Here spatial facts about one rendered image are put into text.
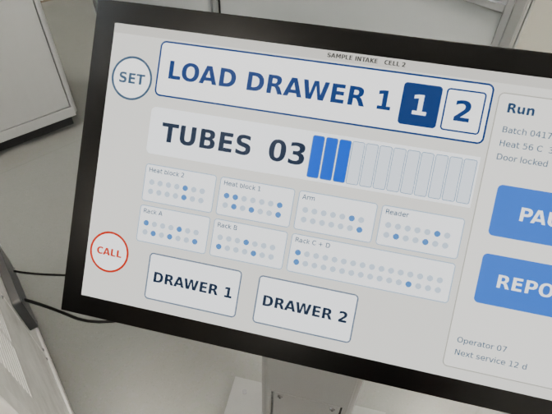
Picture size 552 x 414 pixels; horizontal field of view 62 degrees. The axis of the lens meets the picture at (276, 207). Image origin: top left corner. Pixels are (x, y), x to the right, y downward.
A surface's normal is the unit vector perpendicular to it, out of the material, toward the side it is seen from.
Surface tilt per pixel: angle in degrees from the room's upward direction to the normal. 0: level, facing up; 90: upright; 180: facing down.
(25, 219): 0
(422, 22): 90
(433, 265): 50
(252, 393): 5
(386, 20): 90
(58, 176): 0
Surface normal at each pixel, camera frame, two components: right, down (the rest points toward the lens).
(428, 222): -0.16, 0.07
